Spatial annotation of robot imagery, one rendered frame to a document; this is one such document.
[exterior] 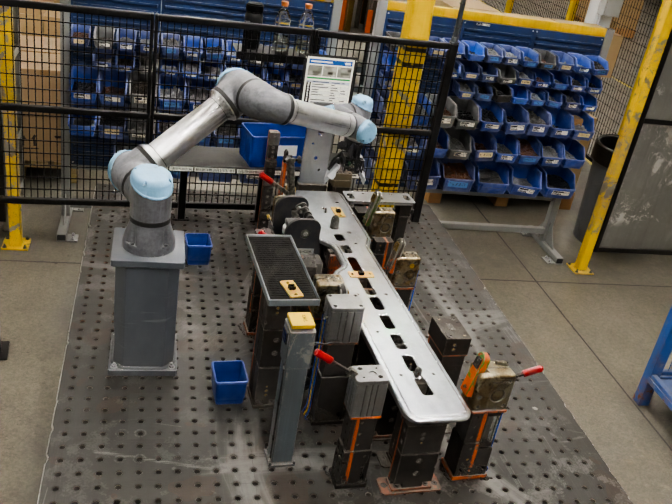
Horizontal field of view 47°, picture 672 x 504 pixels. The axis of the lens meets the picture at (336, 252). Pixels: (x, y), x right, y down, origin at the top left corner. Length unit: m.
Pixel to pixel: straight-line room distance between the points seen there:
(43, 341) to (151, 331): 1.51
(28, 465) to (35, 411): 0.31
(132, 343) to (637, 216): 3.76
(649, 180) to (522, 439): 3.07
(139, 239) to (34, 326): 1.76
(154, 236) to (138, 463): 0.62
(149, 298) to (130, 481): 0.53
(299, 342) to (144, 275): 0.56
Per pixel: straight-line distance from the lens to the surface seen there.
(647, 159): 5.24
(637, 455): 3.89
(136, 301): 2.34
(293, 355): 1.97
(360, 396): 1.98
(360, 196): 3.11
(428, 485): 2.24
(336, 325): 2.15
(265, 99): 2.32
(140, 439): 2.26
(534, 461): 2.46
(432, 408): 2.02
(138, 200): 2.23
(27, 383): 3.61
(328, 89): 3.34
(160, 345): 2.42
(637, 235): 5.49
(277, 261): 2.19
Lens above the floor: 2.21
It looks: 27 degrees down
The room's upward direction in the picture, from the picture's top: 10 degrees clockwise
